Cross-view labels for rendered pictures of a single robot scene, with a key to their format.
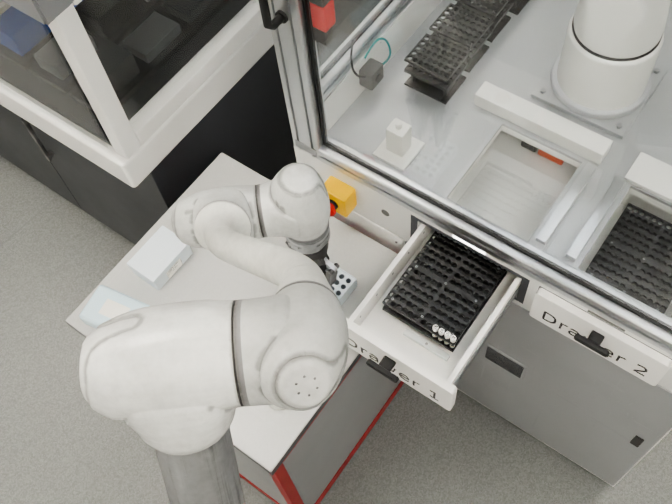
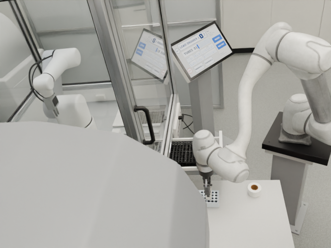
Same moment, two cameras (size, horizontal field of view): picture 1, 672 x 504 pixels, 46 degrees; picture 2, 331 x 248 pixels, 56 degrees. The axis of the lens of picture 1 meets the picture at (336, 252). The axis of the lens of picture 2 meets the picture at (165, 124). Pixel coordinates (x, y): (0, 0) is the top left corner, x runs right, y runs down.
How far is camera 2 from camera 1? 172 cm
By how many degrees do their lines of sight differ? 70
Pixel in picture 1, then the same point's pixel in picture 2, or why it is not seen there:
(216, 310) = (286, 38)
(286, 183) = (207, 134)
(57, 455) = not seen: outside the picture
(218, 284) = (232, 240)
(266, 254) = (246, 97)
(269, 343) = (283, 29)
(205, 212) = (237, 151)
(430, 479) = not seen: hidden behind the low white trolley
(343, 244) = not seen: hidden behind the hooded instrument
